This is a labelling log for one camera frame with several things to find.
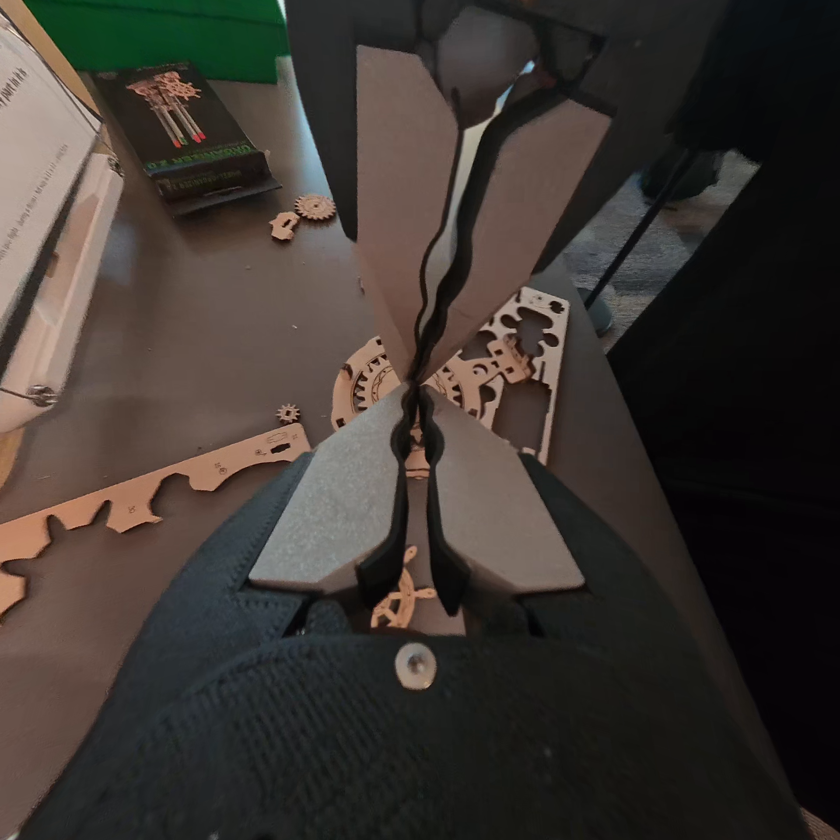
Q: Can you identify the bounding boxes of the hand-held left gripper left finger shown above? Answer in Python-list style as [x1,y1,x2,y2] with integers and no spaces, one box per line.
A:
[248,382,419,609]

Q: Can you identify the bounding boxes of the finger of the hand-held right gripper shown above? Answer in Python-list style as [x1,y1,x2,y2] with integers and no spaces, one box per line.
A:
[354,43,466,383]
[417,92,616,383]

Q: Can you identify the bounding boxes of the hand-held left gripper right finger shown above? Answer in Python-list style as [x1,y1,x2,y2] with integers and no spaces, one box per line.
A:
[422,386,586,616]

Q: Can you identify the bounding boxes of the round wooden gear model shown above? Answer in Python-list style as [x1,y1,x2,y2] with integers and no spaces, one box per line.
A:
[331,336,500,480]

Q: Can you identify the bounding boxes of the long wooden scrap strip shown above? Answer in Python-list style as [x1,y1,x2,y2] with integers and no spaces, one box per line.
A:
[0,423,312,621]

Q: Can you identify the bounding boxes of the wooden ship wheel part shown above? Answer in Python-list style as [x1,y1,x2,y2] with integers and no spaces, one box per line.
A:
[371,545,437,631]

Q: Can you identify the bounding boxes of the rectangular wooden cut-out sheet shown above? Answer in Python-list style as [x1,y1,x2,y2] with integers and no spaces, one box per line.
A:
[459,287,571,460]

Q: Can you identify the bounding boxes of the black pole stand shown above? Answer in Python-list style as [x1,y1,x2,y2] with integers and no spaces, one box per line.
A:
[583,147,700,337]

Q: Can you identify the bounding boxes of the small notched wooden part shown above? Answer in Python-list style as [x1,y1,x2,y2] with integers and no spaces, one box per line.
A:
[486,341,534,385]

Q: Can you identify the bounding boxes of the black kit box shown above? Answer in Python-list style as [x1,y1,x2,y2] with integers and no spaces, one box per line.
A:
[92,62,283,217]

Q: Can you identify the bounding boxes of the dark bag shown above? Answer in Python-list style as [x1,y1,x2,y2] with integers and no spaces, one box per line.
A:
[640,147,726,206]

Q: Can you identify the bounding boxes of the green plastic bin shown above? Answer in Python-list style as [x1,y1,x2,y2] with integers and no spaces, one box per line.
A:
[26,0,290,86]

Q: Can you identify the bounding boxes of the printed instruction poster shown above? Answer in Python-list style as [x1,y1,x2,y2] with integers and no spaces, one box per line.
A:
[0,10,106,329]

